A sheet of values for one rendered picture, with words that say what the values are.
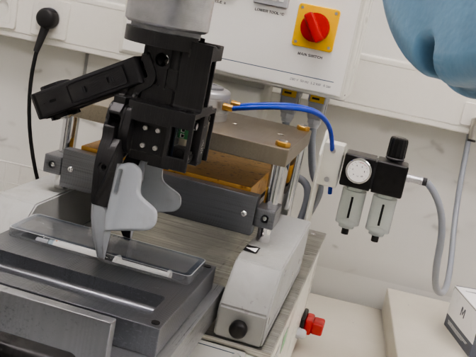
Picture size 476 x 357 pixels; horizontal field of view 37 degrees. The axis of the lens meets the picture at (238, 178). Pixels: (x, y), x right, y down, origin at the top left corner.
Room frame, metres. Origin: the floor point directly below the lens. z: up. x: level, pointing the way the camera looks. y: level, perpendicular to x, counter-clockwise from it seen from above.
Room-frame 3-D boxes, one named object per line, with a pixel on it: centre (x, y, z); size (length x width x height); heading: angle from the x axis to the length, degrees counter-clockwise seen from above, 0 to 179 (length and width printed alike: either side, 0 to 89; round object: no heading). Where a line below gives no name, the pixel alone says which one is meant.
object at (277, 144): (0.90, 0.04, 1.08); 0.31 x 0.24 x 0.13; 79
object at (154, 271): (0.66, 0.11, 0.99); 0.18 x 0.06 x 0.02; 79
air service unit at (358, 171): (0.95, -0.18, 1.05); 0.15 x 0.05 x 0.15; 79
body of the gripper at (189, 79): (0.65, 0.08, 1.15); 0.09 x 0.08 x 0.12; 79
